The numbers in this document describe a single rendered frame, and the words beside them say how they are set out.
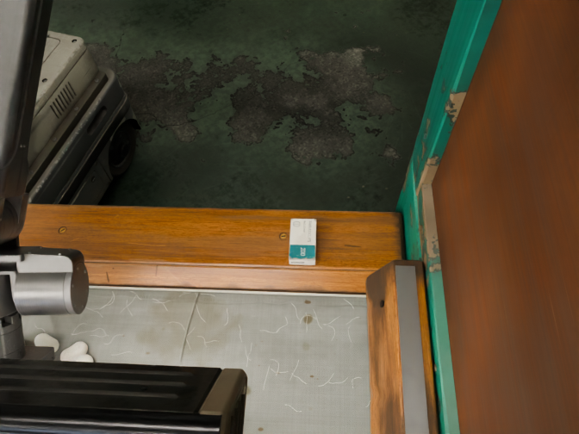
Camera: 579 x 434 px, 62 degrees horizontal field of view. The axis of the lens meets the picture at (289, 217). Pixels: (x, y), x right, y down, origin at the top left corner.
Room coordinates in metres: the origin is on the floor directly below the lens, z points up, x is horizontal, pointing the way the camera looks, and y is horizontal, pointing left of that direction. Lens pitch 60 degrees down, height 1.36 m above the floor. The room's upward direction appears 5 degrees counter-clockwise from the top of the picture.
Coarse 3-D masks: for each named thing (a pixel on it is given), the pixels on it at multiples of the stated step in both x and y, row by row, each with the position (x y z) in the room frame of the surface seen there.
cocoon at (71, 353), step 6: (78, 342) 0.19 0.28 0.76; (72, 348) 0.18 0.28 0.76; (78, 348) 0.18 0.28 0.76; (84, 348) 0.18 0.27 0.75; (66, 354) 0.17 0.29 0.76; (72, 354) 0.17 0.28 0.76; (78, 354) 0.17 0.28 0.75; (84, 354) 0.17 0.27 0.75; (66, 360) 0.17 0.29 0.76; (72, 360) 0.17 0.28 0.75
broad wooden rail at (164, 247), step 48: (48, 240) 0.33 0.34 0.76; (96, 240) 0.33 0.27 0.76; (144, 240) 0.32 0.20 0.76; (192, 240) 0.32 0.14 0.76; (240, 240) 0.31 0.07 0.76; (288, 240) 0.30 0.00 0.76; (336, 240) 0.30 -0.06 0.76; (384, 240) 0.29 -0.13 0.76; (192, 288) 0.26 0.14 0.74; (240, 288) 0.25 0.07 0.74; (288, 288) 0.24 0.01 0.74; (336, 288) 0.24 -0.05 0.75
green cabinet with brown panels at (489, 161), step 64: (512, 0) 0.29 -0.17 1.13; (576, 0) 0.21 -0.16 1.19; (448, 64) 0.34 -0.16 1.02; (512, 64) 0.25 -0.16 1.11; (576, 64) 0.18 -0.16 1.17; (448, 128) 0.31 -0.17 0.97; (512, 128) 0.21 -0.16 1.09; (576, 128) 0.15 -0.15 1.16; (448, 192) 0.26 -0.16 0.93; (512, 192) 0.17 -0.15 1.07; (576, 192) 0.13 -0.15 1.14; (448, 256) 0.20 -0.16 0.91; (512, 256) 0.13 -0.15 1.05; (576, 256) 0.10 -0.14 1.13; (448, 320) 0.14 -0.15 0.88; (512, 320) 0.09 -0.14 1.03; (576, 320) 0.07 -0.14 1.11; (448, 384) 0.08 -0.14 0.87; (512, 384) 0.05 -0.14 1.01; (576, 384) 0.04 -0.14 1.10
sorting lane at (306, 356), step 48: (96, 288) 0.27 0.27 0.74; (144, 288) 0.26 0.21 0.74; (96, 336) 0.20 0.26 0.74; (144, 336) 0.19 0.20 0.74; (192, 336) 0.19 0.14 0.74; (240, 336) 0.18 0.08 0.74; (288, 336) 0.18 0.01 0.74; (336, 336) 0.17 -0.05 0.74; (288, 384) 0.12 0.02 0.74; (336, 384) 0.11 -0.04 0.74; (288, 432) 0.06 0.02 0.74; (336, 432) 0.06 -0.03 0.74
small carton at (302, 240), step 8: (296, 224) 0.32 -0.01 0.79; (304, 224) 0.32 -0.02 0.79; (312, 224) 0.31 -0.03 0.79; (296, 232) 0.30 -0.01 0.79; (304, 232) 0.30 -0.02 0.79; (312, 232) 0.30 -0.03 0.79; (296, 240) 0.29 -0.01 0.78; (304, 240) 0.29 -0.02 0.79; (312, 240) 0.29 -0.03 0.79; (296, 248) 0.28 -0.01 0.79; (304, 248) 0.28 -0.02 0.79; (312, 248) 0.28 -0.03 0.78; (296, 256) 0.27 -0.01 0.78; (304, 256) 0.27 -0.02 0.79; (312, 256) 0.27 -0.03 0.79; (304, 264) 0.27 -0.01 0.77; (312, 264) 0.26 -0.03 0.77
